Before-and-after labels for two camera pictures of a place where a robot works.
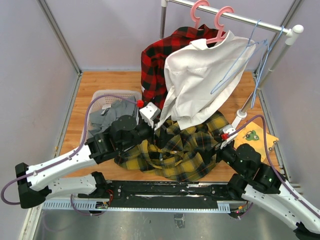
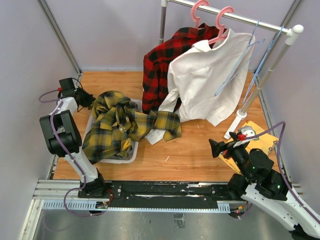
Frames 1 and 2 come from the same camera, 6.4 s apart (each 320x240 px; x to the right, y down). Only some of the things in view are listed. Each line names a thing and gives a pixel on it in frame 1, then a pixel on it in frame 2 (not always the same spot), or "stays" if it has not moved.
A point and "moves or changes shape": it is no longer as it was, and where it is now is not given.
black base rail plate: [164, 194] stays
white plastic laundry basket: [102, 98] to [124, 160]
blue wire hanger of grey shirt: [268, 47] moves or changes shape
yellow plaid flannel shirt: [177, 154] to [117, 124]
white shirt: [199, 78] moves or changes shape
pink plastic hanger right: [217, 19] stays
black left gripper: [162, 139] to [89, 98]
